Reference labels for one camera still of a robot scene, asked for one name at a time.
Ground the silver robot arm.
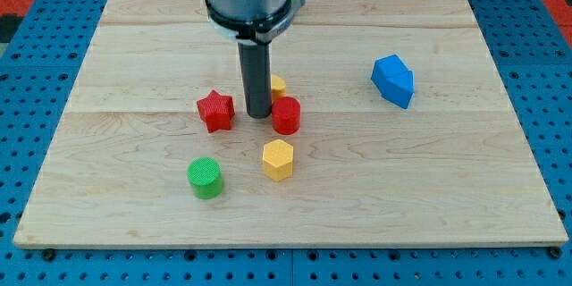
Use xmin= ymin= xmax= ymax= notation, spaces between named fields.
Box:
xmin=205 ymin=0 xmax=306 ymax=46

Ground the red star block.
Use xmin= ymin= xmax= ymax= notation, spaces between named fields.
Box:
xmin=197 ymin=90 xmax=235 ymax=133

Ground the red cylinder block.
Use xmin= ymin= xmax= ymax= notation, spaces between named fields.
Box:
xmin=272 ymin=97 xmax=301 ymax=135

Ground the yellow hexagon block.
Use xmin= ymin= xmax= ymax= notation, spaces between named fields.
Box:
xmin=262 ymin=139 xmax=294 ymax=181

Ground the yellow block behind rod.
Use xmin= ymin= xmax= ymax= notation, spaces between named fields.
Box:
xmin=271 ymin=74 xmax=287 ymax=102

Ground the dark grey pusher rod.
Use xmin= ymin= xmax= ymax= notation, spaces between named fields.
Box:
xmin=238 ymin=44 xmax=272 ymax=119

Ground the green cylinder block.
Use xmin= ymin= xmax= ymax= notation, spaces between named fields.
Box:
xmin=187 ymin=157 xmax=223 ymax=199

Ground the wooden board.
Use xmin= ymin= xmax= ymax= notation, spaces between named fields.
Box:
xmin=13 ymin=0 xmax=568 ymax=249

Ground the blue cube block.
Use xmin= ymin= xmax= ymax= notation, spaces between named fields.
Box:
xmin=370 ymin=55 xmax=408 ymax=93

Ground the blue pentagon block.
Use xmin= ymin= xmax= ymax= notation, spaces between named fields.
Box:
xmin=382 ymin=71 xmax=415 ymax=109

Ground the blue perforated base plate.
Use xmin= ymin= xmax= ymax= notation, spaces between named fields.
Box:
xmin=1 ymin=0 xmax=571 ymax=285

